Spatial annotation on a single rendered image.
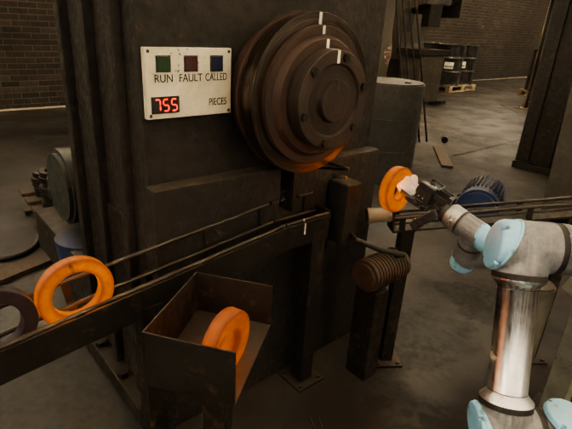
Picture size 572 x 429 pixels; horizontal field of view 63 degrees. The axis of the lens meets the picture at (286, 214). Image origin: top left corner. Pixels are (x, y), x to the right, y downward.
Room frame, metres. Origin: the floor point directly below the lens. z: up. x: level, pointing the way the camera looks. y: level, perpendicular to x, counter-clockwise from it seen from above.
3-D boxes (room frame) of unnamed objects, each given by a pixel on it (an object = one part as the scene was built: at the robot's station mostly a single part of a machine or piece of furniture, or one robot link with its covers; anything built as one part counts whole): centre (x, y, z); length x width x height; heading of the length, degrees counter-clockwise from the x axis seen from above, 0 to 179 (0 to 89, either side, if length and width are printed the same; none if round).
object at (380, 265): (1.57, -0.38, 0.27); 0.22 x 0.13 x 0.53; 132
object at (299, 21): (1.45, -0.04, 1.11); 0.47 x 0.06 x 0.47; 132
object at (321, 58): (1.38, -0.11, 1.11); 0.28 x 0.06 x 0.28; 132
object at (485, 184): (3.26, -1.44, 0.17); 0.57 x 0.31 x 0.34; 152
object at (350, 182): (1.62, -0.21, 0.68); 0.11 x 0.08 x 0.24; 42
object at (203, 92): (1.31, 0.28, 1.15); 0.26 x 0.02 x 0.18; 132
